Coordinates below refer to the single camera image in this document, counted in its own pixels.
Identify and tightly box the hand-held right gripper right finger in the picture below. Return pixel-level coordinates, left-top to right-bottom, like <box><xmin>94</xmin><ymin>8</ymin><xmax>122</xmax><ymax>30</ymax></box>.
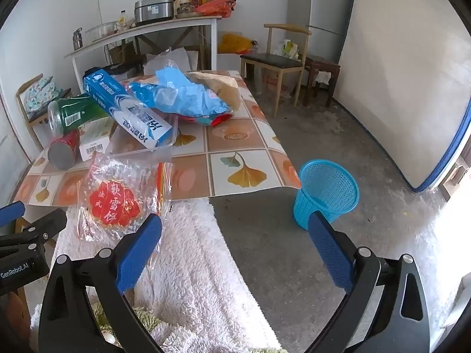
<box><xmin>305</xmin><ymin>211</ymin><xmax>431</xmax><ymax>353</ymax></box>

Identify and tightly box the brown cardboard box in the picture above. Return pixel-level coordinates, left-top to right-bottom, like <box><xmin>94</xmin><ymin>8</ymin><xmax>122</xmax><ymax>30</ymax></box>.
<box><xmin>108</xmin><ymin>40</ymin><xmax>137</xmax><ymax>65</ymax></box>

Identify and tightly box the clear glass bowl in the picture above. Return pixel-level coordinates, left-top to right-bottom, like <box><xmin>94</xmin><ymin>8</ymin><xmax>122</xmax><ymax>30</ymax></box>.
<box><xmin>86</xmin><ymin>22</ymin><xmax>120</xmax><ymax>43</ymax></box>

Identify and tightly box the brown paper bag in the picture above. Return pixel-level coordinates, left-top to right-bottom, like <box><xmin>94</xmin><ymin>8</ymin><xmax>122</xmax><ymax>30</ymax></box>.
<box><xmin>188</xmin><ymin>71</ymin><xmax>241</xmax><ymax>111</ymax></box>

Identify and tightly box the wooden chair with cushion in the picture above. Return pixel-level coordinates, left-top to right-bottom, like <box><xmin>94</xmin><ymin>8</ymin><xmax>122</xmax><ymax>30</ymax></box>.
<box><xmin>15</xmin><ymin>74</ymin><xmax>72</xmax><ymax>151</ymax></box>

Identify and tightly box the yellow plastic bag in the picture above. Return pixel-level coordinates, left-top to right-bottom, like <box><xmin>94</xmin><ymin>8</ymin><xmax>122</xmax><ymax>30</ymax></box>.
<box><xmin>218</xmin><ymin>33</ymin><xmax>258</xmax><ymax>55</ymax></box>

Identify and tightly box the green drink can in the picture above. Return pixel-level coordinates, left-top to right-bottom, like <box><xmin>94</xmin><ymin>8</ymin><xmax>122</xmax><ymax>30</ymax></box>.
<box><xmin>48</xmin><ymin>94</ymin><xmax>109</xmax><ymax>135</ymax></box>

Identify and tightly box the long blue cardboard box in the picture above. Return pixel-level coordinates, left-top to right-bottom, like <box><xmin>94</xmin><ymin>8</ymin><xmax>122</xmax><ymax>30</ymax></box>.
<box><xmin>83</xmin><ymin>67</ymin><xmax>173</xmax><ymax>148</ymax></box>

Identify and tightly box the white side table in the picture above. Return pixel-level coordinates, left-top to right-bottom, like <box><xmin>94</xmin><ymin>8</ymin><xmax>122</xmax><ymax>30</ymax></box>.
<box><xmin>64</xmin><ymin>15</ymin><xmax>223</xmax><ymax>94</ymax></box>

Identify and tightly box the white sack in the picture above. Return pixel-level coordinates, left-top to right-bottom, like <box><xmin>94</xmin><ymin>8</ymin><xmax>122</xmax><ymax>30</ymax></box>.
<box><xmin>143</xmin><ymin>47</ymin><xmax>202</xmax><ymax>76</ymax></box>

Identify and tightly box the metal rice cooker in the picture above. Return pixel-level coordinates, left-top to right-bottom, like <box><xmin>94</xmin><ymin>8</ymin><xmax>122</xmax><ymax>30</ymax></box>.
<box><xmin>133</xmin><ymin>0</ymin><xmax>175</xmax><ymax>26</ymax></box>

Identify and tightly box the grey refrigerator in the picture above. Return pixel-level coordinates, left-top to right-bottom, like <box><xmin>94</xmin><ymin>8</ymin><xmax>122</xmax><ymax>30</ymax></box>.
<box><xmin>287</xmin><ymin>0</ymin><xmax>357</xmax><ymax>63</ymax></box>

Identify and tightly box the orange plastic bag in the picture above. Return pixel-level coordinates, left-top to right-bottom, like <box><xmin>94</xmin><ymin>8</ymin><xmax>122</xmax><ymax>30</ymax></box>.
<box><xmin>195</xmin><ymin>0</ymin><xmax>237</xmax><ymax>18</ymax></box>

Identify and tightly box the white green paper bag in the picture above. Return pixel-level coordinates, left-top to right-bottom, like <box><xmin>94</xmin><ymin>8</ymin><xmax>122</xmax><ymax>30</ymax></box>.
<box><xmin>281</xmin><ymin>39</ymin><xmax>300</xmax><ymax>61</ymax></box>

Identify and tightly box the dark wooden stool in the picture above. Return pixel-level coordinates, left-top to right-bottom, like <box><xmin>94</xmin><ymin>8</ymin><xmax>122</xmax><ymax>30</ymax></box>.
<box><xmin>304</xmin><ymin>54</ymin><xmax>341</xmax><ymax>109</ymax></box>

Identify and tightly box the blue plastic wastebasket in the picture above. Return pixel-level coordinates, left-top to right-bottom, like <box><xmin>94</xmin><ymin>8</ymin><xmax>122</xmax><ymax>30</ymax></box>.
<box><xmin>293</xmin><ymin>160</ymin><xmax>359</xmax><ymax>230</ymax></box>

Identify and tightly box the white fluffy blanket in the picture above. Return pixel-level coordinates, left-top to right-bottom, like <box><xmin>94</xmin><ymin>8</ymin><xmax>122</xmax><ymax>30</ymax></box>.
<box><xmin>29</xmin><ymin>199</ymin><xmax>284</xmax><ymax>353</ymax></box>

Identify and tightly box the green fuzzy clothing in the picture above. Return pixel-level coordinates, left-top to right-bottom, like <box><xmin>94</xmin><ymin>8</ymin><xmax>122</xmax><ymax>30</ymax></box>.
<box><xmin>92</xmin><ymin>302</ymin><xmax>163</xmax><ymax>342</ymax></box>

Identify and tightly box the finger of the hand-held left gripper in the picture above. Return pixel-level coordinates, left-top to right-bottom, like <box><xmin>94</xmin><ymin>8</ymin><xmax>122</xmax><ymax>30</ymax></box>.
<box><xmin>13</xmin><ymin>209</ymin><xmax>68</xmax><ymax>246</ymax></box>
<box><xmin>0</xmin><ymin>202</ymin><xmax>26</xmax><ymax>229</ymax></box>

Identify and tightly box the floral patterned cushion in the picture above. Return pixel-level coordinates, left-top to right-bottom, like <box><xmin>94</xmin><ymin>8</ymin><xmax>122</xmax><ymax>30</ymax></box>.
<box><xmin>22</xmin><ymin>76</ymin><xmax>56</xmax><ymax>114</ymax></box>

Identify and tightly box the wooden chair dark seat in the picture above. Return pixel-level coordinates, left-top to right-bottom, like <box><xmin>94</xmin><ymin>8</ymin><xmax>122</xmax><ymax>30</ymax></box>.
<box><xmin>240</xmin><ymin>24</ymin><xmax>313</xmax><ymax>118</ymax></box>

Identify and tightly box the red snack packet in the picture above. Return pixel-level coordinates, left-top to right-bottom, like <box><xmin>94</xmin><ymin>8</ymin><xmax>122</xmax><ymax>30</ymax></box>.
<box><xmin>180</xmin><ymin>112</ymin><xmax>234</xmax><ymax>127</ymax></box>

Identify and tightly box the red drink can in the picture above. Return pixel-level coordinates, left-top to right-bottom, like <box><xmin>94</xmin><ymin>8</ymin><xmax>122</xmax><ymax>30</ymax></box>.
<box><xmin>48</xmin><ymin>129</ymin><xmax>82</xmax><ymax>170</ymax></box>

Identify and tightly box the clear snack wrapper red label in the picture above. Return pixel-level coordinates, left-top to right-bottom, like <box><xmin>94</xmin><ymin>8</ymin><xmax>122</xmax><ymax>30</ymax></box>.
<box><xmin>77</xmin><ymin>151</ymin><xmax>173</xmax><ymax>262</ymax></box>

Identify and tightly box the crumpled blue plastic bag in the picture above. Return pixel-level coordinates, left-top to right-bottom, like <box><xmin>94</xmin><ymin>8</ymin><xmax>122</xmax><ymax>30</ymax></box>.
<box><xmin>127</xmin><ymin>47</ymin><xmax>234</xmax><ymax>118</ymax></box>

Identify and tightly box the white mattress blue edge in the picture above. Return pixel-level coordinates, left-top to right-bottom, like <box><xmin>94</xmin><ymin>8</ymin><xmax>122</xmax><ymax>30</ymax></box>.
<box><xmin>333</xmin><ymin>0</ymin><xmax>471</xmax><ymax>193</ymax></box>

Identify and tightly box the small white green box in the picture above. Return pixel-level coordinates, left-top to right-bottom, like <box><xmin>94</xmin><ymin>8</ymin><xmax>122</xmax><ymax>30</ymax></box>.
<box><xmin>79</xmin><ymin>116</ymin><xmax>120</xmax><ymax>161</ymax></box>

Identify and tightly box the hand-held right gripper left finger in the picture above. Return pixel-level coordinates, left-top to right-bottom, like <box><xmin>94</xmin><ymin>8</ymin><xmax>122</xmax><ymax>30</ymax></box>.
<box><xmin>38</xmin><ymin>213</ymin><xmax>164</xmax><ymax>353</ymax></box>

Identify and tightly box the black cloth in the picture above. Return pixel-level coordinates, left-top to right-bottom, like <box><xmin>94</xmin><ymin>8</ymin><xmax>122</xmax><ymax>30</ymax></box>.
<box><xmin>103</xmin><ymin>62</ymin><xmax>143</xmax><ymax>79</ymax></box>

